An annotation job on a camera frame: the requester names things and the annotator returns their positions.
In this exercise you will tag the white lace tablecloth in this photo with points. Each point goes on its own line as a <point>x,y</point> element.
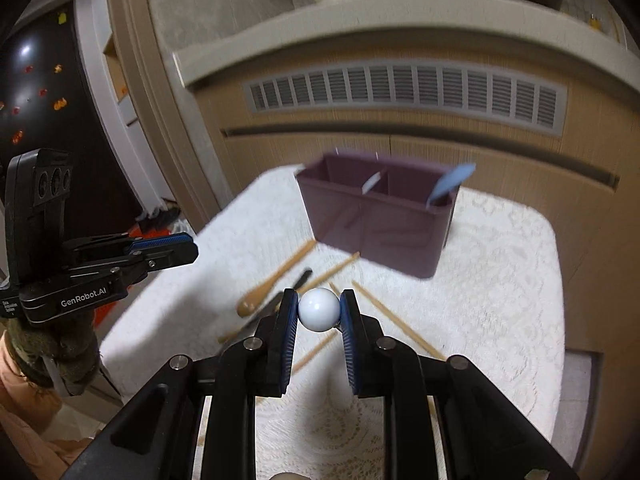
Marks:
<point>490,285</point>

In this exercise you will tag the black refrigerator door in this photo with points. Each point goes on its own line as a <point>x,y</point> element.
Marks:
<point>45,110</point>

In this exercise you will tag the wooden shelf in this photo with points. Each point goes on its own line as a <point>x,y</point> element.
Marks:
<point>120,80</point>

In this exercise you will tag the red orange floor item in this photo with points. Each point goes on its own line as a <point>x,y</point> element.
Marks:
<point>104,315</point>

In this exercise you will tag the grey vent grille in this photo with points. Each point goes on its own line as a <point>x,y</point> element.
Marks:
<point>400,92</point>

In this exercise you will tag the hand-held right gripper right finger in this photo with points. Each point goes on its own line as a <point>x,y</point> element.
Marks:
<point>348,355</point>

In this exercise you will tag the wooden chopstick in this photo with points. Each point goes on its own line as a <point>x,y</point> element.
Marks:
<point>334,288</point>
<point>315,355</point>
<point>395,317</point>
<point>335,269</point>

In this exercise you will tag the black chopstick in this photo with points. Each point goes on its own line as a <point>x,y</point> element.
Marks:
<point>300,280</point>

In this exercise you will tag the person's left forearm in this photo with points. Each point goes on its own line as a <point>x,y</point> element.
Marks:
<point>20,425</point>

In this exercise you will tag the grey counter ledge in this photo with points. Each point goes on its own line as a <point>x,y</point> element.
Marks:
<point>450,10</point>

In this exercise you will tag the purple utensil box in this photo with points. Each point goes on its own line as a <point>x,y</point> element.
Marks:
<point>380,230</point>

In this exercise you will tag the wooden spoon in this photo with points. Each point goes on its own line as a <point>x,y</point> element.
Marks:
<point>260,290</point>

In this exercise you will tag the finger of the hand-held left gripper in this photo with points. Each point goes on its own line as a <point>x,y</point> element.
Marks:
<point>160,241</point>
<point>170,257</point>

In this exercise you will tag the group of fridge magnets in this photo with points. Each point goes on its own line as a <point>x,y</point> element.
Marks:
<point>60,105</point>

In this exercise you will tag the person's left hand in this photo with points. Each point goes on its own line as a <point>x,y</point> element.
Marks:
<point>75,355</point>

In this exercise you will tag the blue spoon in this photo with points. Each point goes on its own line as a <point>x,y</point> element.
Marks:
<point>450,180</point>

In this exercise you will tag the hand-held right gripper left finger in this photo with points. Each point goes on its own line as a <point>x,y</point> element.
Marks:
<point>291,345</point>

